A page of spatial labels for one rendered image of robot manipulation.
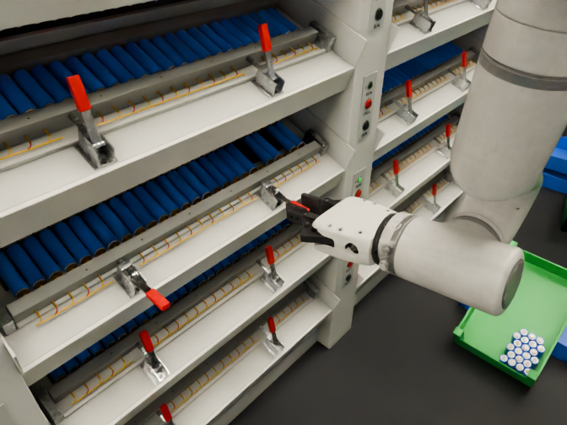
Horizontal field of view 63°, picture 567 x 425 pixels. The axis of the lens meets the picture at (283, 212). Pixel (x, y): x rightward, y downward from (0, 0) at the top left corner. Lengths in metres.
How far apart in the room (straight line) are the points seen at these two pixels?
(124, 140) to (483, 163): 0.38
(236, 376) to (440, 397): 0.49
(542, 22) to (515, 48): 0.03
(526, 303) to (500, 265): 0.82
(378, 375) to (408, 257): 0.67
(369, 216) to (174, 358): 0.39
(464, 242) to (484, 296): 0.06
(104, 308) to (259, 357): 0.47
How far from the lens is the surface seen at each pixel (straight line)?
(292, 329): 1.08
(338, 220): 0.65
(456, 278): 0.57
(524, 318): 1.36
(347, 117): 0.84
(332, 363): 1.23
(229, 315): 0.85
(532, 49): 0.42
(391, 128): 1.04
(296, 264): 0.94
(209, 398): 0.99
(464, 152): 0.48
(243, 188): 0.75
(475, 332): 1.34
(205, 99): 0.64
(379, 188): 1.16
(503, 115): 0.44
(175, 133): 0.58
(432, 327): 1.35
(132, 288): 0.64
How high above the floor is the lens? 0.99
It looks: 36 degrees down
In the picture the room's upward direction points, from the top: straight up
